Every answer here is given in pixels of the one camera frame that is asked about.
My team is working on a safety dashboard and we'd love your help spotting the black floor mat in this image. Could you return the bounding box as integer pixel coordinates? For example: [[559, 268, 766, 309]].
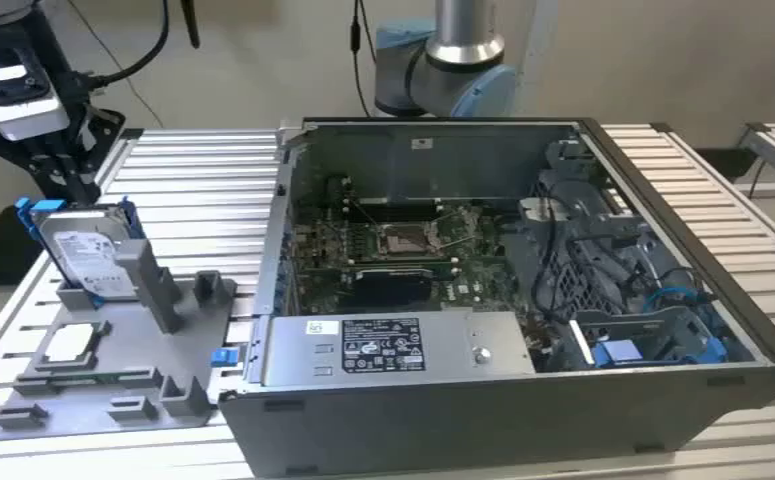
[[0, 203, 76, 287]]

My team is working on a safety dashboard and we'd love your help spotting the green motherboard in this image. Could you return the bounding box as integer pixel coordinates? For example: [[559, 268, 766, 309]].
[[288, 198, 529, 312]]

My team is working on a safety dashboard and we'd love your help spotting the grey metal disk bay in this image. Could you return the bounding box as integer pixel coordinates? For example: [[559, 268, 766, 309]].
[[515, 139, 756, 374]]

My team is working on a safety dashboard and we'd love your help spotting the thin black wall cable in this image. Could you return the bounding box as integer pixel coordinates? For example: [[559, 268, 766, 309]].
[[124, 83, 167, 130]]

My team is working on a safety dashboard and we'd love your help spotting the black wire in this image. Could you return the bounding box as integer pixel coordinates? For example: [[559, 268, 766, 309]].
[[529, 195, 628, 321]]

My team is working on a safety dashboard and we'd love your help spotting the CPU socket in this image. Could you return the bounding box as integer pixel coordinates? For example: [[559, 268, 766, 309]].
[[377, 221, 439, 259]]

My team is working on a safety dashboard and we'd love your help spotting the metal socket cover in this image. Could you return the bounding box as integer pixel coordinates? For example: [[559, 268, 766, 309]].
[[424, 205, 469, 253]]

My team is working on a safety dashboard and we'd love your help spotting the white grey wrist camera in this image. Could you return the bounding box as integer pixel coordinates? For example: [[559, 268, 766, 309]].
[[0, 35, 72, 142]]

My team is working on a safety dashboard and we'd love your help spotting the blue wire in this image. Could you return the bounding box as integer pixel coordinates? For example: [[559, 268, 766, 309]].
[[644, 285, 716, 322]]

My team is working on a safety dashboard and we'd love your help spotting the black hanging cable with plug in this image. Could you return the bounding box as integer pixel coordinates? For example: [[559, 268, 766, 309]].
[[347, 0, 373, 119]]

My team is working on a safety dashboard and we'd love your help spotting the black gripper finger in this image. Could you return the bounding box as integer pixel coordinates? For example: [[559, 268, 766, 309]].
[[72, 106, 126, 202], [0, 119, 85, 201]]

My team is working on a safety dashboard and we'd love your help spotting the black antenna rod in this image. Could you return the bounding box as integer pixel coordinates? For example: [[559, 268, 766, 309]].
[[177, 0, 203, 50]]

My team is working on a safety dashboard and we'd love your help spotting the blue disk bay clip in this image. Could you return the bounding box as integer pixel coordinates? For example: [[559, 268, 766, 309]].
[[591, 341, 643, 370]]

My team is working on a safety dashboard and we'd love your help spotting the grey parts rack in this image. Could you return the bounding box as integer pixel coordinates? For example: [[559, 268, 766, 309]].
[[0, 237, 239, 442]]

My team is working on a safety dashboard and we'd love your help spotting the thick black gripper cable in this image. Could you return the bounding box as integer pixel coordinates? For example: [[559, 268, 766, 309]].
[[74, 0, 172, 95]]

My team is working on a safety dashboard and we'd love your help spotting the silver CPU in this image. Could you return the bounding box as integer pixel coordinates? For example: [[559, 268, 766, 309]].
[[41, 323, 100, 363]]

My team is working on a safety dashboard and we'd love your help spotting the black open PC case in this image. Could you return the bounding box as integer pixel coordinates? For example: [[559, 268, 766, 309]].
[[216, 115, 775, 479]]

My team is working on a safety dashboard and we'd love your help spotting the silver power supply with labels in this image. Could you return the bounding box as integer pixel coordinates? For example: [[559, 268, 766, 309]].
[[257, 310, 537, 389]]

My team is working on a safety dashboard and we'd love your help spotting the hard disk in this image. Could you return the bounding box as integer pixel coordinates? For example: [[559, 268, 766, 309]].
[[13, 197, 149, 307]]

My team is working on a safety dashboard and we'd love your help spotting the thin locking lever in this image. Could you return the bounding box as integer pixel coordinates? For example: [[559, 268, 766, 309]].
[[351, 198, 389, 227]]

